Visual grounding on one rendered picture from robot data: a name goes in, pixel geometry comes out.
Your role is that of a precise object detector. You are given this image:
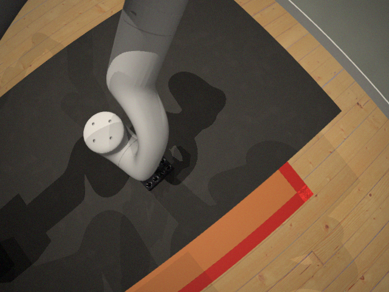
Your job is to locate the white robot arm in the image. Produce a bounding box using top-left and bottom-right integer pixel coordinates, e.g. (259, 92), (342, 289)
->
(0, 0), (189, 181)

